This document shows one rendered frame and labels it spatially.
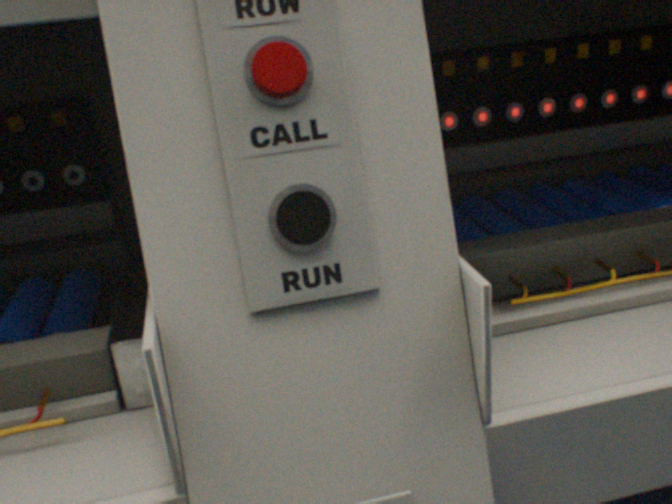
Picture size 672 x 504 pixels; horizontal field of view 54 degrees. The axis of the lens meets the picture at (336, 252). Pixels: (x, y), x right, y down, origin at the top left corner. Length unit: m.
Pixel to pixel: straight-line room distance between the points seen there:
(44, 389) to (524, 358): 0.17
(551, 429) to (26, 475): 0.17
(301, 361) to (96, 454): 0.08
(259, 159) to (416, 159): 0.05
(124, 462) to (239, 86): 0.12
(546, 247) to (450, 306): 0.09
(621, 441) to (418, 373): 0.08
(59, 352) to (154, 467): 0.06
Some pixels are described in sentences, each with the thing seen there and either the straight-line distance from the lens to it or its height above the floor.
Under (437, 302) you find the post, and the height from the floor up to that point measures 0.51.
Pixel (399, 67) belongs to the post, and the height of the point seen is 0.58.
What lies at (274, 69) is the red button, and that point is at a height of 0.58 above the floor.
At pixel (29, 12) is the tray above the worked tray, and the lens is 0.22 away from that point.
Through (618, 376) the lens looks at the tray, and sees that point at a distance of 0.25.
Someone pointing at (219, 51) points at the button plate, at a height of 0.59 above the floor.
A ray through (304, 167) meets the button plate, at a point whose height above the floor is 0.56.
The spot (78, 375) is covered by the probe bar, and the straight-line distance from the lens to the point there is 0.26.
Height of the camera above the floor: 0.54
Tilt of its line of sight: 4 degrees down
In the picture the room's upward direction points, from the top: 9 degrees counter-clockwise
